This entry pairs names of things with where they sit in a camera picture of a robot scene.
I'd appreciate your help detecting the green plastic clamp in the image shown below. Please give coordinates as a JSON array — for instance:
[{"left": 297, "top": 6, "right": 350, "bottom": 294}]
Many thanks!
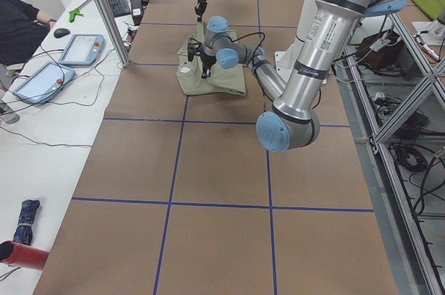
[{"left": 69, "top": 8, "right": 83, "bottom": 23}]

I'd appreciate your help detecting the green long sleeve shirt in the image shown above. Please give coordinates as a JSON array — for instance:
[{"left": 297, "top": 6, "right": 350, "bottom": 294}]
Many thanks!
[{"left": 176, "top": 22, "right": 246, "bottom": 96}]

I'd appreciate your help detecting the black keyboard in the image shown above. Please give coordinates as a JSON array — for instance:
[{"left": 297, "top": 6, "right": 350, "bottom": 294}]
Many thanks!
[{"left": 107, "top": 0, "right": 131, "bottom": 17}]

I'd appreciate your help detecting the red cylinder tube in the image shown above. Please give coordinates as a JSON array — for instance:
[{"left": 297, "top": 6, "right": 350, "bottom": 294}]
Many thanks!
[{"left": 1, "top": 241, "right": 49, "bottom": 271}]

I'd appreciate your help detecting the black computer mouse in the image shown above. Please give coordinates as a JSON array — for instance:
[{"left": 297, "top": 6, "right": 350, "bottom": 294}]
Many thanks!
[{"left": 53, "top": 28, "right": 70, "bottom": 39}]

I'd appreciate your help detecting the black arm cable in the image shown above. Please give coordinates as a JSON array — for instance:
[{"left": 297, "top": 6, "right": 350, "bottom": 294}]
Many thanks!
[{"left": 227, "top": 32, "right": 267, "bottom": 66}]

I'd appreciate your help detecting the aluminium frame post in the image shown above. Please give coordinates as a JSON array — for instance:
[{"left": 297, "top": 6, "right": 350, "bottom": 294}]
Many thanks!
[{"left": 94, "top": 0, "right": 130, "bottom": 67}]

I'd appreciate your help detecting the blue teach pendant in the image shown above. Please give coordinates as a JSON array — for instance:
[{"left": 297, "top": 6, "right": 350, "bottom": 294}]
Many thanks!
[
  {"left": 12, "top": 62, "right": 75, "bottom": 104},
  {"left": 58, "top": 34, "right": 104, "bottom": 67}
]

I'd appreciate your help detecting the blue teach pendant far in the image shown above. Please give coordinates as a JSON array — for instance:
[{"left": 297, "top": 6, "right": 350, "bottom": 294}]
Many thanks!
[{"left": 58, "top": 34, "right": 104, "bottom": 67}]

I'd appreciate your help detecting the white paper price tag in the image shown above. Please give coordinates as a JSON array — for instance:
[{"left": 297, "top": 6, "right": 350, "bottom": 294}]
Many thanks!
[{"left": 179, "top": 67, "right": 191, "bottom": 74}]

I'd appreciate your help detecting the folded dark blue umbrella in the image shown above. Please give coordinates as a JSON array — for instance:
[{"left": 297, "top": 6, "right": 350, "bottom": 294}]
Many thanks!
[{"left": 13, "top": 199, "right": 40, "bottom": 246}]

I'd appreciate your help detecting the blue teach pendant near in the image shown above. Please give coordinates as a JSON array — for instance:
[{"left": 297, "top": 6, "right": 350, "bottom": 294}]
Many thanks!
[{"left": 12, "top": 62, "right": 75, "bottom": 104}]

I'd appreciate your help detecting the person in black shirt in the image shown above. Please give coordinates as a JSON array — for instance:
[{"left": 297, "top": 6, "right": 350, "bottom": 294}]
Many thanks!
[{"left": 1, "top": 0, "right": 56, "bottom": 66}]

